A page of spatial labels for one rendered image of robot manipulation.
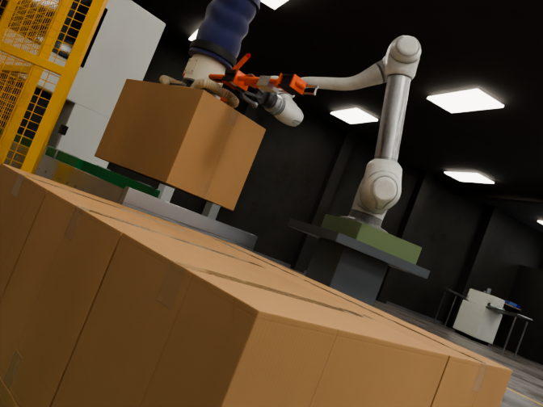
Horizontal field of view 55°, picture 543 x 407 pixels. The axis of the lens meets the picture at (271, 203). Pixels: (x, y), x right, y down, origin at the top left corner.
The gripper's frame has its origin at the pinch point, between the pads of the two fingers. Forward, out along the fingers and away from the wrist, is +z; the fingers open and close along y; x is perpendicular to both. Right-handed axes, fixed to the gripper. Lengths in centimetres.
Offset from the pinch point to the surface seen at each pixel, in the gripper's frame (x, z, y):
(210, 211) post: 46, -49, 57
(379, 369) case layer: -134, 45, 71
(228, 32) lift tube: 16.8, 3.1, -21.1
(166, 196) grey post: 272, -165, 60
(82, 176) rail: 30, 34, 63
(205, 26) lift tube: 24.3, 10.6, -20.2
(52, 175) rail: 59, 34, 68
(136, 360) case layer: -114, 79, 82
